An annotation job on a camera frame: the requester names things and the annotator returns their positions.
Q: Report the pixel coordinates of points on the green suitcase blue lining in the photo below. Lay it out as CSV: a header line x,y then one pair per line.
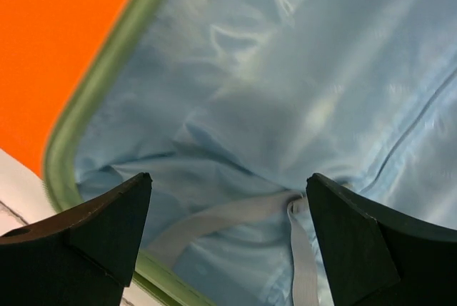
x,y
231,105

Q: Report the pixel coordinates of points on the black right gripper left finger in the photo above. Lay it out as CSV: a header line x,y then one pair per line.
x,y
85,255

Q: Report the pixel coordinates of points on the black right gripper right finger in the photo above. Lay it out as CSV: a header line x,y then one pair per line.
x,y
375,255

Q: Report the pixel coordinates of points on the orange cloth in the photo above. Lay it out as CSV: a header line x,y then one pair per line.
x,y
46,46

